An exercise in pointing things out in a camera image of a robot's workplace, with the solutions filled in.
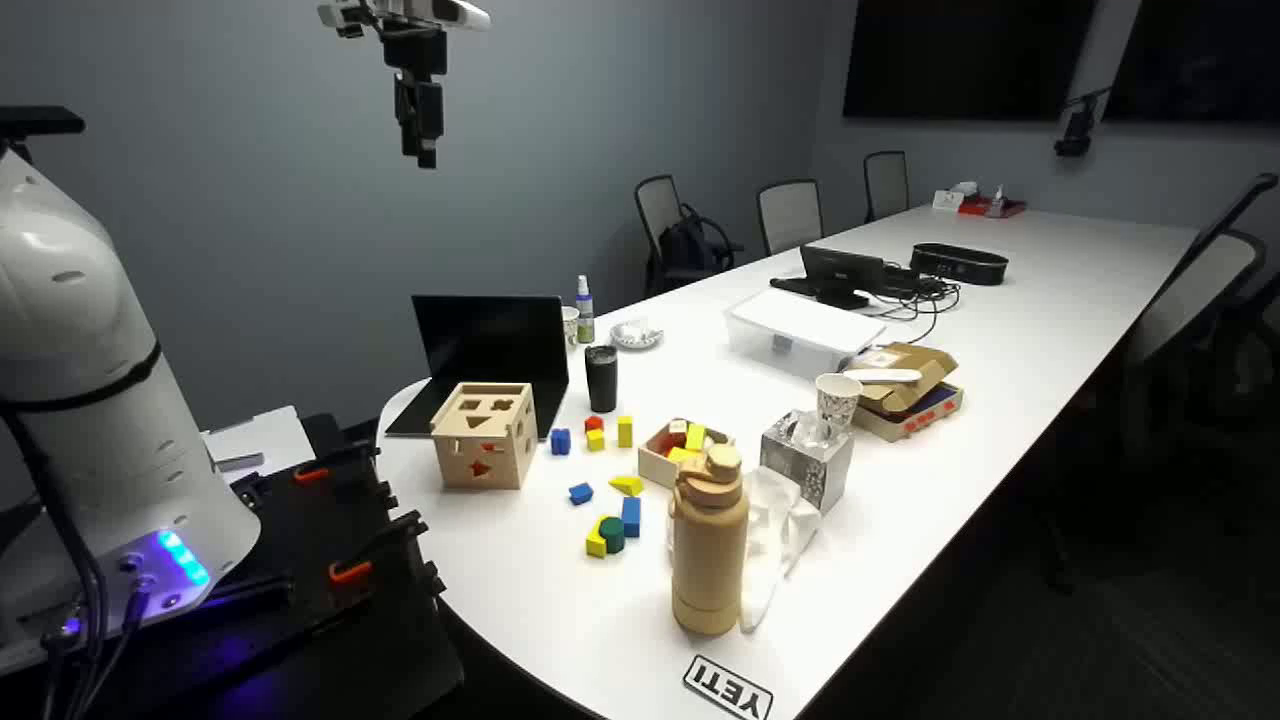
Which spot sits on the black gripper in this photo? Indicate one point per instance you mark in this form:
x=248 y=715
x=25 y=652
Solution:
x=416 y=49

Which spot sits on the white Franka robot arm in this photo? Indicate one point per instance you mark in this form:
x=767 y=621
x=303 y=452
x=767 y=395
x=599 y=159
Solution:
x=81 y=384

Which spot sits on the small spray bottle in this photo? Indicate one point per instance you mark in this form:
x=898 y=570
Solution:
x=584 y=311

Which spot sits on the office chair with backpack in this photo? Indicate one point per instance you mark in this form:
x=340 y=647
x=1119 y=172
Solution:
x=683 y=243

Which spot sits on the white round device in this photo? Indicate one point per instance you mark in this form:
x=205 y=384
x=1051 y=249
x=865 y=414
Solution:
x=636 y=333

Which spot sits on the black tumbler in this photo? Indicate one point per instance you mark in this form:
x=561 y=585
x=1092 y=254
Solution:
x=601 y=379

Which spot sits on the wooden shape sorter box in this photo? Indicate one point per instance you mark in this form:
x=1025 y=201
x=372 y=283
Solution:
x=483 y=437

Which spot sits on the red block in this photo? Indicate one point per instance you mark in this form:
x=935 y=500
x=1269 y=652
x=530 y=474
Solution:
x=592 y=427

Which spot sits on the blue cube block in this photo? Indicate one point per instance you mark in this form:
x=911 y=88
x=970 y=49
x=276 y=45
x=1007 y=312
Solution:
x=561 y=440

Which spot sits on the white paper sheet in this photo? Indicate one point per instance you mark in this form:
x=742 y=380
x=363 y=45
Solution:
x=253 y=440

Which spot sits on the yellow cube block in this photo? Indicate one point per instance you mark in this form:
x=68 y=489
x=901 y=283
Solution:
x=592 y=437

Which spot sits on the yellow cylinder block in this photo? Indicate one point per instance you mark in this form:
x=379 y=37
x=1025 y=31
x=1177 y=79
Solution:
x=627 y=431

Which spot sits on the blue flat block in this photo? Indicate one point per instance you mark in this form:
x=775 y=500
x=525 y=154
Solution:
x=581 y=494

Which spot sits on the yellow wedge block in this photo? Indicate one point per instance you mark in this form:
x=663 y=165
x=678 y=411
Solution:
x=627 y=486

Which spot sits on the wooden tray of blocks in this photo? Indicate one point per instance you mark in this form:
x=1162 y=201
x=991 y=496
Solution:
x=683 y=448

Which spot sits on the white flat box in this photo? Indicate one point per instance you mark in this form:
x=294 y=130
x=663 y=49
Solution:
x=803 y=328

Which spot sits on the blue tall block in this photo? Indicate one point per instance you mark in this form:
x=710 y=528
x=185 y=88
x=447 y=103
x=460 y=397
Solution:
x=628 y=518

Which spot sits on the green round block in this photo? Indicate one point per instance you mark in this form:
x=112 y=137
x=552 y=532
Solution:
x=615 y=532

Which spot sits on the yellow small block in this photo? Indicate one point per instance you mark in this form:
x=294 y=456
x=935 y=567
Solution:
x=592 y=547

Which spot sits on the black robot mounting stand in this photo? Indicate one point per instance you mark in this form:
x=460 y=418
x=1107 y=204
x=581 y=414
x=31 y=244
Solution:
x=294 y=585

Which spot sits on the white paper cup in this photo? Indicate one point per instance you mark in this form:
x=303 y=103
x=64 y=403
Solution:
x=838 y=405

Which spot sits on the tan insulated bottle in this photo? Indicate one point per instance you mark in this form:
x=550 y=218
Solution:
x=706 y=547

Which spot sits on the grey tissue box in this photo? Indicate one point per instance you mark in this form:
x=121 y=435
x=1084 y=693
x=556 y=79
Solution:
x=806 y=461

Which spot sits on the open cardboard box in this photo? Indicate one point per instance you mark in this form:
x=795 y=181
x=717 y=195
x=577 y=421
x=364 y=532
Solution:
x=901 y=373

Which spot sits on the clear plastic bag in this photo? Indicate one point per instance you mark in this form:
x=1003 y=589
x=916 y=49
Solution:
x=776 y=543

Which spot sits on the black speaker bar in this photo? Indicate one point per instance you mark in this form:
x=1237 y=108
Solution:
x=956 y=262

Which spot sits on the red and white items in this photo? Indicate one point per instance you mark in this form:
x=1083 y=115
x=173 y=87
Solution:
x=979 y=201

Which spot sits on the red flat box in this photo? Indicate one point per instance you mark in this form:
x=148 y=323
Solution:
x=920 y=414

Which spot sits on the YETI sticker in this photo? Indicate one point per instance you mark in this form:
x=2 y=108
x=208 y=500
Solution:
x=729 y=691

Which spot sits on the large grey office chair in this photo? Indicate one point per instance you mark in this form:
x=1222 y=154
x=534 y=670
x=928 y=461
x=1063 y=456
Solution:
x=1194 y=302

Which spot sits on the black wall television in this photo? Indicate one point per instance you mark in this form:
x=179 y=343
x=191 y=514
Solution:
x=965 y=59
x=1194 y=61

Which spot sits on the black wall camera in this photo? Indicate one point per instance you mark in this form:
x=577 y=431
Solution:
x=1073 y=130

